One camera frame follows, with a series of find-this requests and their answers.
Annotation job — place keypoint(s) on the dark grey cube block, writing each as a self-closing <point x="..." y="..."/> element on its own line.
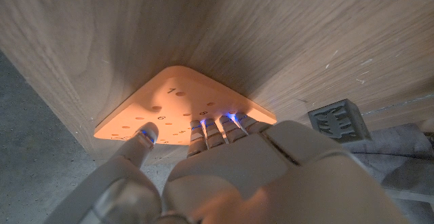
<point x="339" y="122"/>

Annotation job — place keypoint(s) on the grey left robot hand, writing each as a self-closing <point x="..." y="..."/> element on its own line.
<point x="254" y="176"/>

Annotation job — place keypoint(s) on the orange peg board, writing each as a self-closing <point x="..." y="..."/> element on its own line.
<point x="169" y="108"/>

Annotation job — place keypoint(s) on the printed fabric backdrop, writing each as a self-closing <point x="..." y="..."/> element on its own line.
<point x="400" y="159"/>

